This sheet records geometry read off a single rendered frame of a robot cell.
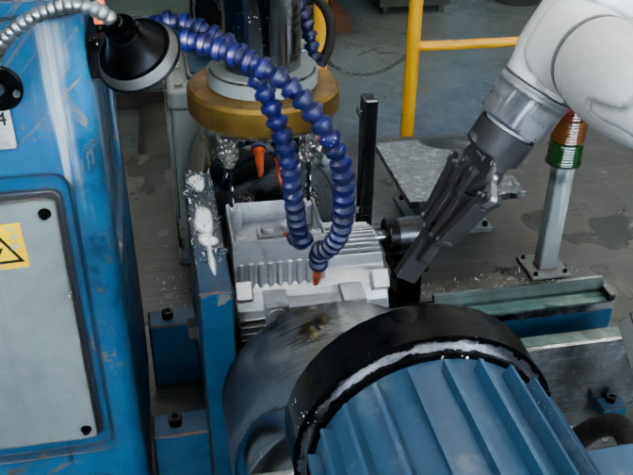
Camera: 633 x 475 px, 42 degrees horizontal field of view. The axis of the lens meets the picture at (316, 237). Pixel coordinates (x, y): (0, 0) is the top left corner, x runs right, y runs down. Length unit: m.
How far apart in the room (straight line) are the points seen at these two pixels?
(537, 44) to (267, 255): 0.41
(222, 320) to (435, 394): 0.50
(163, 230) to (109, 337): 0.82
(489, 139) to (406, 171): 0.71
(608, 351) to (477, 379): 0.78
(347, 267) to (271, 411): 0.33
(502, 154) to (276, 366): 0.37
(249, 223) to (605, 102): 0.51
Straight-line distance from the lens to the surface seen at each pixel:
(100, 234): 0.85
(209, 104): 0.93
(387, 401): 0.50
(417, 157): 1.75
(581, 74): 0.86
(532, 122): 0.99
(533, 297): 1.36
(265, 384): 0.83
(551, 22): 0.96
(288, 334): 0.86
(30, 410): 0.99
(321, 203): 1.31
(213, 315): 0.95
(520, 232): 1.76
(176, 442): 1.10
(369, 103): 1.16
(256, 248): 1.03
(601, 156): 2.14
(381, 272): 1.07
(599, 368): 1.31
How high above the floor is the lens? 1.69
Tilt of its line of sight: 32 degrees down
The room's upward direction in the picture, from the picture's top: 1 degrees clockwise
